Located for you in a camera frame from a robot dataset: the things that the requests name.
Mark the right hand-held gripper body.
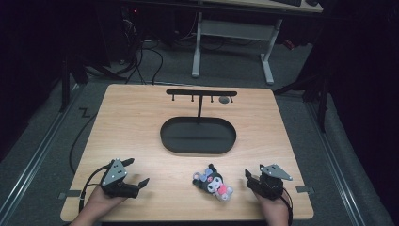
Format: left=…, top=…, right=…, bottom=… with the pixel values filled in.
left=247, top=163, right=294, bottom=202

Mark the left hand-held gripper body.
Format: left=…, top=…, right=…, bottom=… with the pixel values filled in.
left=99, top=157, right=141, bottom=200

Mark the black and pink plush toy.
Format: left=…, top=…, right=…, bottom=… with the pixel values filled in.
left=191, top=163, right=235, bottom=202

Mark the person's right hand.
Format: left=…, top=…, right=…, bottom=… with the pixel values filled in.
left=253, top=191, right=292, bottom=222

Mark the person's left hand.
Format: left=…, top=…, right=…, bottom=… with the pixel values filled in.
left=80, top=186, right=127, bottom=221

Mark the black hook stand with tray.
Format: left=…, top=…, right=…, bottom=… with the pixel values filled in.
left=159, top=89, right=239, bottom=155

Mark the black metal stand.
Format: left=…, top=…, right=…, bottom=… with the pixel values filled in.
left=273, top=60, right=332, bottom=134
left=57, top=55, right=128, bottom=113

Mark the black computer tower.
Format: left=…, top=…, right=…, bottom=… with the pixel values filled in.
left=120, top=4, right=144, bottom=51

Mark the white-framed desk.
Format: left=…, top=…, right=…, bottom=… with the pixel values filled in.
left=190, top=0, right=325, bottom=87

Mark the black keyboard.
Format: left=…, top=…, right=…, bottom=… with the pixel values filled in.
left=271, top=0, right=303, bottom=8

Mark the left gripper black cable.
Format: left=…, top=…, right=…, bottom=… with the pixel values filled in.
left=77, top=165, right=112, bottom=215

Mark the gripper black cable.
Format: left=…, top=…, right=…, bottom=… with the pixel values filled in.
left=77, top=165, right=112, bottom=215
left=281, top=187, right=295, bottom=226

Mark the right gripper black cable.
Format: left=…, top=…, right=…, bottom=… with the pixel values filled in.
left=281, top=187, right=295, bottom=226

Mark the thin black floor cable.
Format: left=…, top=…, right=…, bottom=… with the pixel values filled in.
left=68, top=112, right=99, bottom=175

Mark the metal floor rail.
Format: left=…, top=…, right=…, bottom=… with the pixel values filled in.
left=304, top=99, right=369, bottom=226
left=0, top=83, right=83, bottom=218

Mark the black floor cable bundle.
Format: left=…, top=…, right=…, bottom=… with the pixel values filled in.
left=112, top=37, right=165, bottom=87

